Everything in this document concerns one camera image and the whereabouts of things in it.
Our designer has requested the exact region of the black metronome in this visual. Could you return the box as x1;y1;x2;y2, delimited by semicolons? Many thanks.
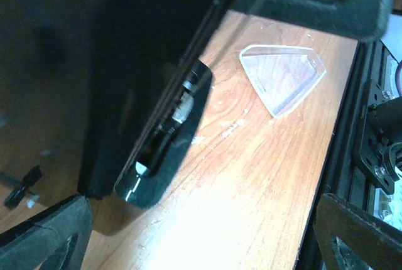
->
1;0;233;199

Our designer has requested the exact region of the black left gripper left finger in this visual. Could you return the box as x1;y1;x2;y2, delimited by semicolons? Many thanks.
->
1;195;92;269

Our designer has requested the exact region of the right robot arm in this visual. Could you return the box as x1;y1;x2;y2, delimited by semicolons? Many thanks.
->
232;0;401;195

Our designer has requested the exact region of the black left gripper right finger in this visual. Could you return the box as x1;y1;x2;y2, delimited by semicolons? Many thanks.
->
314;193;401;269

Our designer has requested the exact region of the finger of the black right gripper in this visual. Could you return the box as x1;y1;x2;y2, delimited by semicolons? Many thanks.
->
231;0;393;42

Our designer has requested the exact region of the clear plastic metronome cover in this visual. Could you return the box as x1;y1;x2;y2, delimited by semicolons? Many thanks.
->
239;45;327;119

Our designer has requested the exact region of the black aluminium frame rail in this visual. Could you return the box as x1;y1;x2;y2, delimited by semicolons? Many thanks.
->
295;42;401;269

